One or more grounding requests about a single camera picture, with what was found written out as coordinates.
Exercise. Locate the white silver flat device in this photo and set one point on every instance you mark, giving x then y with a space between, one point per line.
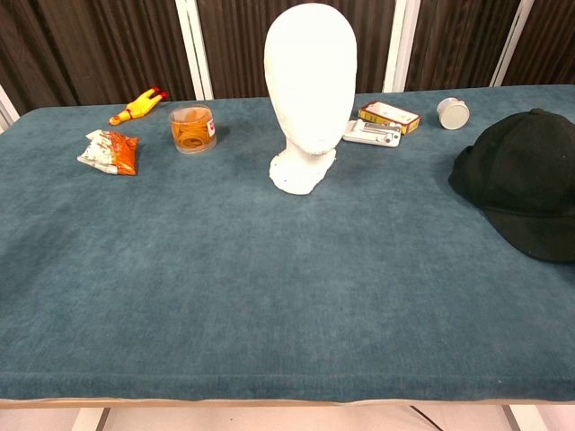
373 134

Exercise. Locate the black baseball cap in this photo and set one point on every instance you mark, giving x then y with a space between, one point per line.
521 179

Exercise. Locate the orange white snack packet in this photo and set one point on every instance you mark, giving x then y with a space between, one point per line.
121 155

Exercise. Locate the yellow rubber chicken toy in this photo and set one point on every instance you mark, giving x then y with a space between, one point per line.
135 109

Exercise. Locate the white partition frame post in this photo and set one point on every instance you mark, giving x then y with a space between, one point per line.
510 45
400 45
195 54
6 108

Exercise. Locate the white table leg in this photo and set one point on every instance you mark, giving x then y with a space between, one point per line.
525 419
90 419

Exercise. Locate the clear jar of rubber bands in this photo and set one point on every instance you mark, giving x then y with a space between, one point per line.
193 132

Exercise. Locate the red bordered card box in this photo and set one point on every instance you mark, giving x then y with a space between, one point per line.
387 111

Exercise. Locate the white foam mannequin head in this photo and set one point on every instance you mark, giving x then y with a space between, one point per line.
310 90

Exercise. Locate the small white round jar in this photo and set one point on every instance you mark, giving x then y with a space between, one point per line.
453 116

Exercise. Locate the blue velvet tablecloth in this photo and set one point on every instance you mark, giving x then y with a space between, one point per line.
224 269

